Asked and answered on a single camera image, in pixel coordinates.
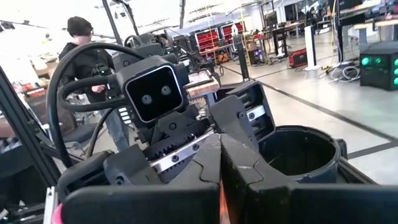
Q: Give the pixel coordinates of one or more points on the wooden workbench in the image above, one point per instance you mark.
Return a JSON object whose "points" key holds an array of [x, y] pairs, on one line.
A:
{"points": [[202, 88]]}

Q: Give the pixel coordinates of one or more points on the red storage shelves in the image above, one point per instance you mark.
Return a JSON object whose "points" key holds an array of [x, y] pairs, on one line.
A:
{"points": [[206, 40]]}

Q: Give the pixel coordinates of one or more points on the black machine green lights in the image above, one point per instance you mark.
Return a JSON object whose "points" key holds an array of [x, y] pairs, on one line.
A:
{"points": [[377, 74]]}

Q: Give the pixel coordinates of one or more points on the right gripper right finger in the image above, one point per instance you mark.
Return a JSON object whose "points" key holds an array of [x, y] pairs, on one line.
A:
{"points": [[311, 205]]}

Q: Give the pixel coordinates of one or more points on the dark work table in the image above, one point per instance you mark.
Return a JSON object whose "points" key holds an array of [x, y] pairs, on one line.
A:
{"points": [[281, 32]]}

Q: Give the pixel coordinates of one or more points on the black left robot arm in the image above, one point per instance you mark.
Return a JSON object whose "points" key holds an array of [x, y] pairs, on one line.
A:
{"points": [[136, 53]]}

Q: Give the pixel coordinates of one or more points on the silver frame bracket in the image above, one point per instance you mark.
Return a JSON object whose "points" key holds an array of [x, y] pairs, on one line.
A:
{"points": [[50, 205]]}

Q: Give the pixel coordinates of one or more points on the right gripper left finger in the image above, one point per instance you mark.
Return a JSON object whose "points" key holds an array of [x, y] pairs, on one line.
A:
{"points": [[149, 205]]}

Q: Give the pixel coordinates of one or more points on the black post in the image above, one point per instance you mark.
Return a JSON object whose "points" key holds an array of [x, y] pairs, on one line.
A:
{"points": [[244, 62]]}

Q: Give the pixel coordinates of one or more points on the black pumpkin bucket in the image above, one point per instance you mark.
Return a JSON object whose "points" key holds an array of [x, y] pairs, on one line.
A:
{"points": [[298, 149]]}

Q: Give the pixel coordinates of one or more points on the person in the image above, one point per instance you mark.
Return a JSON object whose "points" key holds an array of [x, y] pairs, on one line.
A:
{"points": [[79, 26]]}

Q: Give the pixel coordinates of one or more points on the black office chair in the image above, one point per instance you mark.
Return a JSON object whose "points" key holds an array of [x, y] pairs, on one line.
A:
{"points": [[81, 132]]}

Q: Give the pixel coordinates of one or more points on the pink plastic bucket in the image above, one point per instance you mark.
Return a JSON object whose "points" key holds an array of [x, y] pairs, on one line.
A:
{"points": [[57, 216]]}

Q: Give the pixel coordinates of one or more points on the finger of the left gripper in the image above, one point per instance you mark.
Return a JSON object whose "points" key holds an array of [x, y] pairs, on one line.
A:
{"points": [[133, 168], [231, 121]]}

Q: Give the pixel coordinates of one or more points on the white pillar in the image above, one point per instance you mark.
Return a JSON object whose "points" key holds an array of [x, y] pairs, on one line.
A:
{"points": [[311, 46]]}

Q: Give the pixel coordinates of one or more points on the red toolbox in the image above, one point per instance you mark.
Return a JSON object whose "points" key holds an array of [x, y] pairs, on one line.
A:
{"points": [[298, 58]]}

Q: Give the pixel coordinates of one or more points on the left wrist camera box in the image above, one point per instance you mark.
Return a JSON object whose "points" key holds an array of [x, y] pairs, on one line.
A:
{"points": [[154, 93]]}

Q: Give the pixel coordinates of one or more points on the black aluminium rig frame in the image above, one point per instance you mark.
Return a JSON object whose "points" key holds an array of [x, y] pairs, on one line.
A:
{"points": [[21, 124]]}

